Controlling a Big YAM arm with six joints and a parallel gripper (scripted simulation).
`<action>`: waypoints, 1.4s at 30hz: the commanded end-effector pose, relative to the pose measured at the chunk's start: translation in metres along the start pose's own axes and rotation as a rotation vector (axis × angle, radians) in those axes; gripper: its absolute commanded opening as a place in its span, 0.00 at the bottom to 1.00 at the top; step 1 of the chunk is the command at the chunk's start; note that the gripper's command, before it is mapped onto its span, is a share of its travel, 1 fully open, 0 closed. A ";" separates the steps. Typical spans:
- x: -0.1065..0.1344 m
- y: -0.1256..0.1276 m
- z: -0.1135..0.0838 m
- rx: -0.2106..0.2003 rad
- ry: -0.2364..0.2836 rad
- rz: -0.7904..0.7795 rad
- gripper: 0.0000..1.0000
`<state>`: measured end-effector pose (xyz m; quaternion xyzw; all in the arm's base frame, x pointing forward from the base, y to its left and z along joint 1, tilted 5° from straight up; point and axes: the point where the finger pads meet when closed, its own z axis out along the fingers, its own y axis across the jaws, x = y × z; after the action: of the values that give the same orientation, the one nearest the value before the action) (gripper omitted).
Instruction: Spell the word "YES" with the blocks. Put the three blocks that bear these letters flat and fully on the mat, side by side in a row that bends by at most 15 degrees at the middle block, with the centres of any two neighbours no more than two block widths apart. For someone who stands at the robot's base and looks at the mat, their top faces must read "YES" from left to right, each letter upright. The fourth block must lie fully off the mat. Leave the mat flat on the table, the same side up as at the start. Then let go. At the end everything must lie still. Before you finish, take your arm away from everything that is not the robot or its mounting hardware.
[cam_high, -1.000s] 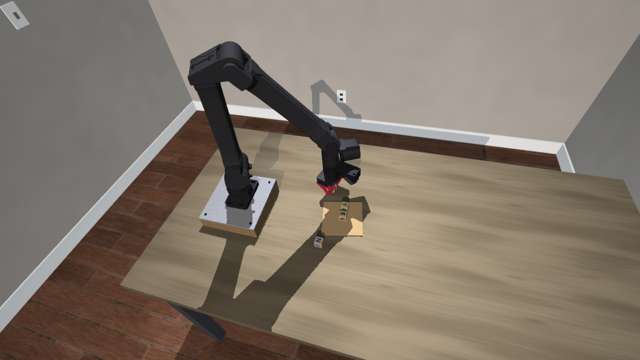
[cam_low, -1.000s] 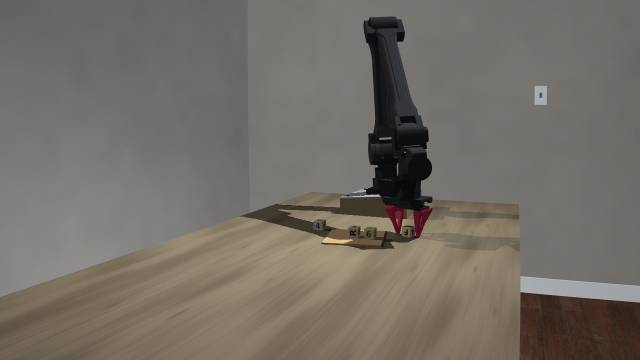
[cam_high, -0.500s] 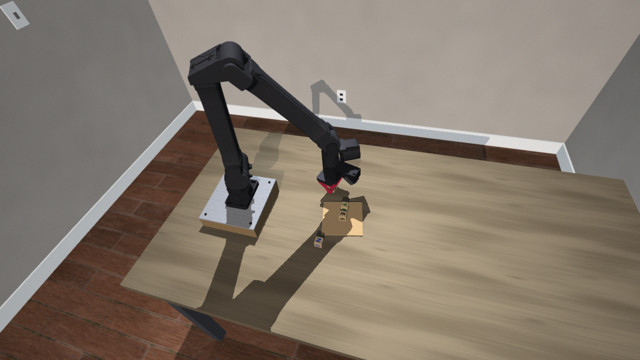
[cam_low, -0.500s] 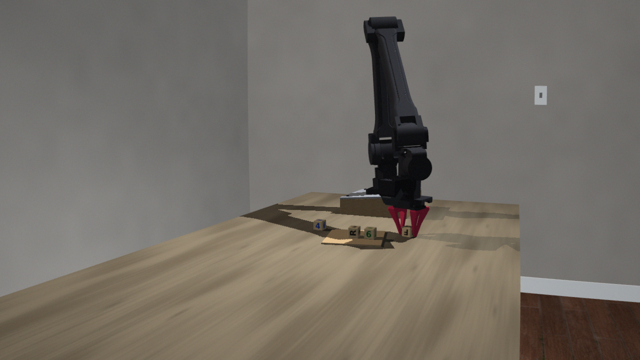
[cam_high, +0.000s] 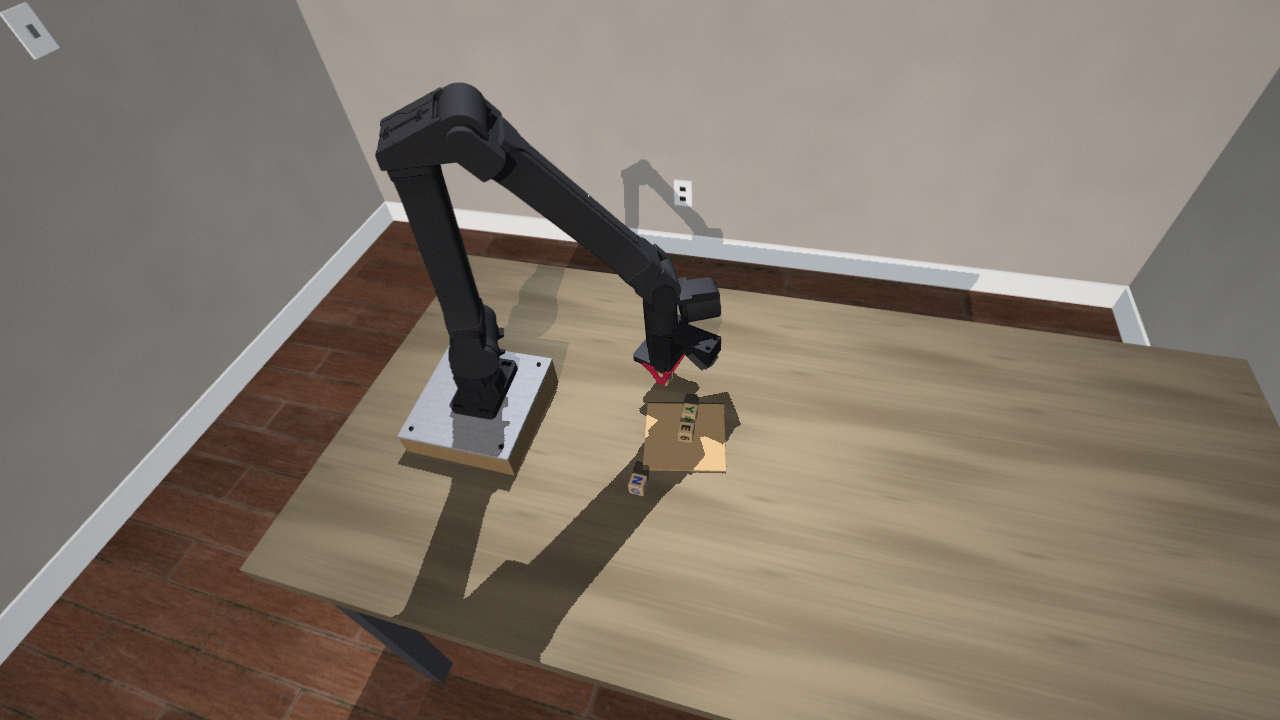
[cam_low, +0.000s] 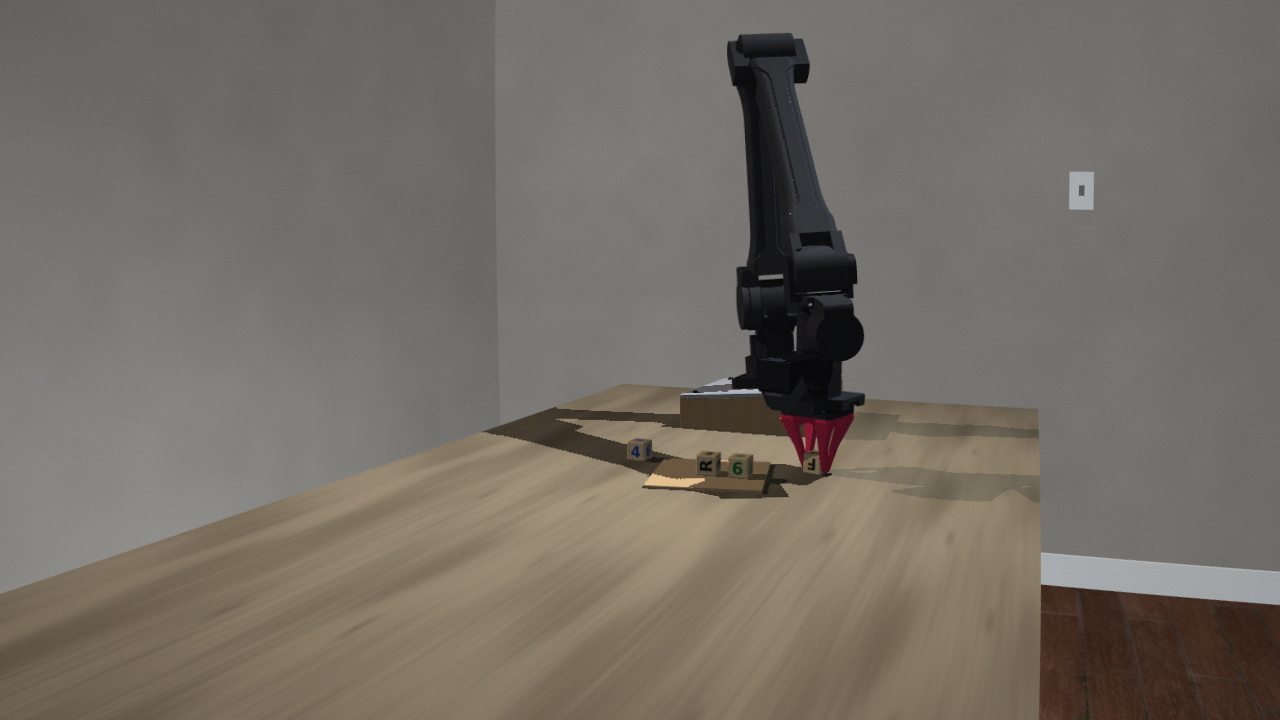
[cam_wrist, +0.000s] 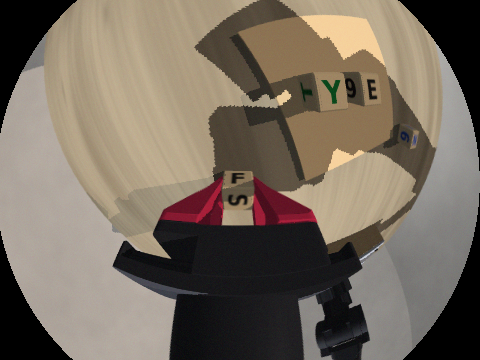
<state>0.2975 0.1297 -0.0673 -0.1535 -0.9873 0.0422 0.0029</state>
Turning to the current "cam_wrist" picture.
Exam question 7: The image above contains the beige flat mat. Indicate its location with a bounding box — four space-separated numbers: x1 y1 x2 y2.
238 15 393 181

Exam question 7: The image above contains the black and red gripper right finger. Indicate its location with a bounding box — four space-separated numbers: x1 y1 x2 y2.
252 177 317 225

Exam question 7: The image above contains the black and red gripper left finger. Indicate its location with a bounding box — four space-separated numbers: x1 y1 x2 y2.
158 176 224 225

